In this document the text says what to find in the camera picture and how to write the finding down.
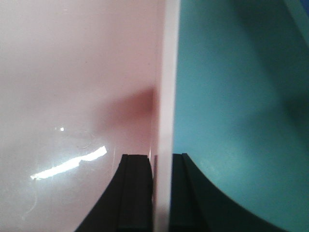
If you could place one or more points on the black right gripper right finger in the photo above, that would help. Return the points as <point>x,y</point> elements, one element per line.
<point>197,205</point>

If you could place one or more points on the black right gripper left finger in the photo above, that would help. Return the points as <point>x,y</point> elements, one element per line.
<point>126,204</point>

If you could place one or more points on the pink plastic bin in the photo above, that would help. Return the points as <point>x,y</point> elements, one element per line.
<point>82,82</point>

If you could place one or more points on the teal plastic bin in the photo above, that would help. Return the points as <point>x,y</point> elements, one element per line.
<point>242,103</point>

